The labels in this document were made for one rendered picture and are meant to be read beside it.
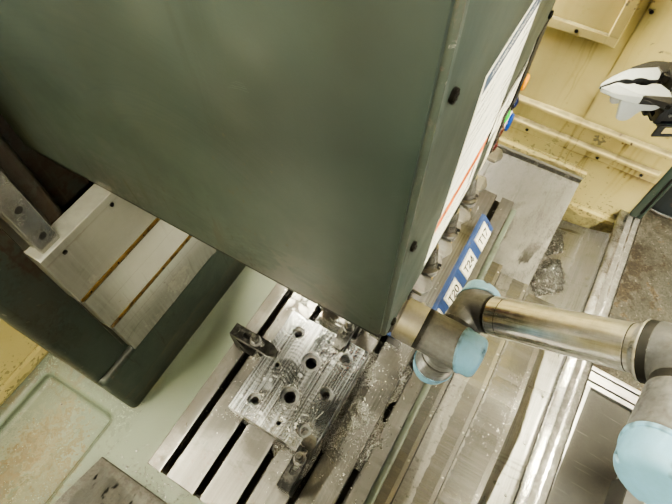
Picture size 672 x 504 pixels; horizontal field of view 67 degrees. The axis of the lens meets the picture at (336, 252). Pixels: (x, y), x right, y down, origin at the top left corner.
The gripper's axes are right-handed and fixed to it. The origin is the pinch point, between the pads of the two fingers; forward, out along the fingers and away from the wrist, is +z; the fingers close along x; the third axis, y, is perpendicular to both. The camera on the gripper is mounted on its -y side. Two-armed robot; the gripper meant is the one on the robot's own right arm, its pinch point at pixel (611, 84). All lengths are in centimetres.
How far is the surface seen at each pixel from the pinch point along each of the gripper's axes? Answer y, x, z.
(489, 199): 81, 39, -9
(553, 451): 91, -36, -18
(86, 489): 105, -45, 110
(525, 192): 90, 48, -26
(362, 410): 81, -28, 33
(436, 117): -28, -35, 34
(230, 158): -14, -26, 50
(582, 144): 70, 52, -38
